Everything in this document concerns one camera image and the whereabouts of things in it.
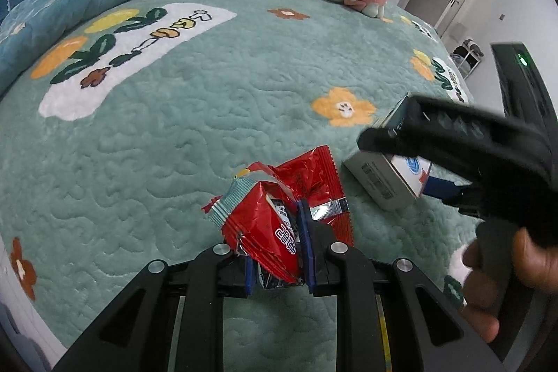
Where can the green printed blanket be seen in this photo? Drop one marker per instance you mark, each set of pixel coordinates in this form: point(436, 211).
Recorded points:
point(196, 102)

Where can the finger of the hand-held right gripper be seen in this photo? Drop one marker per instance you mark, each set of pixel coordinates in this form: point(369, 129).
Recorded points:
point(457, 136)
point(444, 187)

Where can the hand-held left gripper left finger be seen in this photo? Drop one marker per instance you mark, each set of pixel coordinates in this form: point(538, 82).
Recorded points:
point(250, 274)

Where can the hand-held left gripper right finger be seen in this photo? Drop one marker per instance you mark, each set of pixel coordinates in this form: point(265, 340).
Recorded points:
point(305, 237)

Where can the pale printed bed sheet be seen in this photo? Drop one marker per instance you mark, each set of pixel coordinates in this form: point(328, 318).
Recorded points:
point(22, 311)

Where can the white medicine box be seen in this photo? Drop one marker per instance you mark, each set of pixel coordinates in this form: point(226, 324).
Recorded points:
point(383, 180)

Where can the person's right hand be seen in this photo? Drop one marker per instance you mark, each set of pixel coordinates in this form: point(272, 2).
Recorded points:
point(538, 265)

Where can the shoe rack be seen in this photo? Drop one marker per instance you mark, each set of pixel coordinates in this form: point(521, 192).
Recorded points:
point(467, 56)

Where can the red foil snack wrapper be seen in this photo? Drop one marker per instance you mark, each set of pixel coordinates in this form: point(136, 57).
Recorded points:
point(305, 180)

